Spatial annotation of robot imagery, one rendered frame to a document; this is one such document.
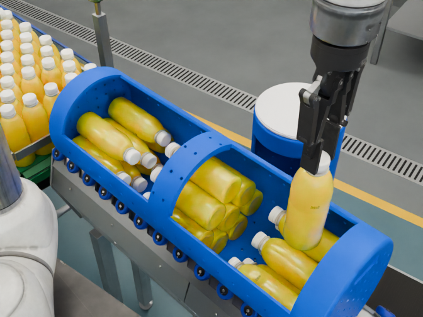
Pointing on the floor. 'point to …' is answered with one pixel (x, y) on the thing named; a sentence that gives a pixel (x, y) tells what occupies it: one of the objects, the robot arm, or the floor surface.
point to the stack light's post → (102, 39)
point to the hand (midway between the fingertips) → (320, 147)
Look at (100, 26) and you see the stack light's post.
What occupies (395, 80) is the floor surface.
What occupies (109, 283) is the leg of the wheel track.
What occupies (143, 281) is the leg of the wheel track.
